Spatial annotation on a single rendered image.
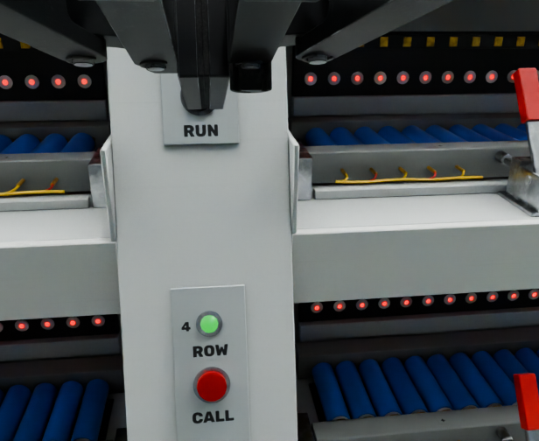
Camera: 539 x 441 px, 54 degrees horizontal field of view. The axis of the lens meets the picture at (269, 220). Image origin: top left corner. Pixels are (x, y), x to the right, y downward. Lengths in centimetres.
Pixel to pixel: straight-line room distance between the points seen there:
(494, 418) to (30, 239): 34
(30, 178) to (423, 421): 32
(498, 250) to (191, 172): 18
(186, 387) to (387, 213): 15
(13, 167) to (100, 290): 11
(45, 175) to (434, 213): 24
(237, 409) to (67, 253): 13
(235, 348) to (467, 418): 21
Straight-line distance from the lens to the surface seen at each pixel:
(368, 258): 31
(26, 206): 35
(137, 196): 29
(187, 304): 29
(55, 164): 37
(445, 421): 43
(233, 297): 29
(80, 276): 31
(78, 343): 49
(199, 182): 29
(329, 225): 31
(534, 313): 56
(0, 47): 48
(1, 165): 38
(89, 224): 32
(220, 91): 18
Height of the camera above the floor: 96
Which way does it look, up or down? 4 degrees down
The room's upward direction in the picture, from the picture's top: 2 degrees counter-clockwise
